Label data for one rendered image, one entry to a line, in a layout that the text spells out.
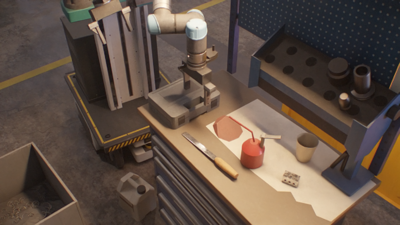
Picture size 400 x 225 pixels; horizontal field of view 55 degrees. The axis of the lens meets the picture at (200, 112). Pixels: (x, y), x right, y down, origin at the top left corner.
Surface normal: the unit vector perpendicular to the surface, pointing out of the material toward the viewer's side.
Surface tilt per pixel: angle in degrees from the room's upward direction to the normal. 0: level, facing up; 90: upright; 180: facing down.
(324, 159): 0
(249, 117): 0
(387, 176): 90
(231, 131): 28
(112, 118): 0
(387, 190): 90
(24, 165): 90
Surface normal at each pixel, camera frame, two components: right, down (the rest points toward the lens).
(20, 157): 0.65, 0.50
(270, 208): 0.00, -0.75
